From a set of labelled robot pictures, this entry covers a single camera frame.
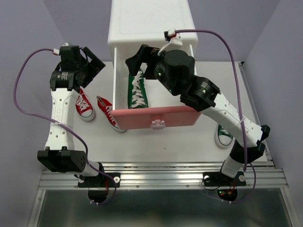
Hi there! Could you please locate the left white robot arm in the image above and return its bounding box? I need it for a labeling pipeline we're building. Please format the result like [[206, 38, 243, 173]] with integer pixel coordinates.
[[37, 43, 105, 186]]

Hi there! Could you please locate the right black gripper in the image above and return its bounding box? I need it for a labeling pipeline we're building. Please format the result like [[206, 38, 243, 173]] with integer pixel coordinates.
[[126, 44, 179, 97]]

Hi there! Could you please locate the green sneaker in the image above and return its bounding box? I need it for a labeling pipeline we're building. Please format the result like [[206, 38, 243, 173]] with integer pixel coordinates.
[[214, 124, 233, 149], [127, 70, 148, 109]]

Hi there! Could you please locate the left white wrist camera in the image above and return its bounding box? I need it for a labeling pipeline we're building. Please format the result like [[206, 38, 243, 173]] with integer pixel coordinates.
[[52, 42, 71, 56]]

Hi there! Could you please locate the white shoe cabinet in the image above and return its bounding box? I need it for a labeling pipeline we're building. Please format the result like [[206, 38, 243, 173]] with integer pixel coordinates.
[[107, 0, 198, 62]]

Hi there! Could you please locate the red sneaker far left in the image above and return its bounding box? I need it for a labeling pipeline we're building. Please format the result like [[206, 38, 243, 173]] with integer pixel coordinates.
[[75, 88, 95, 122]]

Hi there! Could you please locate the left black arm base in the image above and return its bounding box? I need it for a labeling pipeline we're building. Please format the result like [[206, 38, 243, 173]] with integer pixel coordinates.
[[74, 172, 121, 206]]

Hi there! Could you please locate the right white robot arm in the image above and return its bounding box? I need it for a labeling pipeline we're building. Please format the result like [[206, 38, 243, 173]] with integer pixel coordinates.
[[125, 44, 270, 184]]

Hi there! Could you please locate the pink drawer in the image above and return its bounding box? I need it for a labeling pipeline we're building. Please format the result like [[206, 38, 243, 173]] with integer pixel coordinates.
[[111, 47, 200, 130]]

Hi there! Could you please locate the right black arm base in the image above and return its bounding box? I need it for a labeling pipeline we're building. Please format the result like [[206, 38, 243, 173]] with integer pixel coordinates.
[[201, 171, 247, 202]]

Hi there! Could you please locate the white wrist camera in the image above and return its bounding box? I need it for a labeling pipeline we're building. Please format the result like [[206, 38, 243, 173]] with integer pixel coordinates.
[[157, 29, 183, 56], [52, 42, 71, 56]]

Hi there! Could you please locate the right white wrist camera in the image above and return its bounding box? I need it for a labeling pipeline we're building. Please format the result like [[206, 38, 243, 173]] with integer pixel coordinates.
[[157, 29, 183, 56]]

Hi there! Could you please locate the red sneaker near cabinet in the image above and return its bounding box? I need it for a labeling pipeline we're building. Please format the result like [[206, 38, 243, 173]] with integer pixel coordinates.
[[96, 96, 126, 133]]

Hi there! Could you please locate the aluminium mounting rail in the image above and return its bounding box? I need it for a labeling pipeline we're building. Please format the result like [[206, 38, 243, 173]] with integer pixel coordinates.
[[39, 162, 290, 190]]

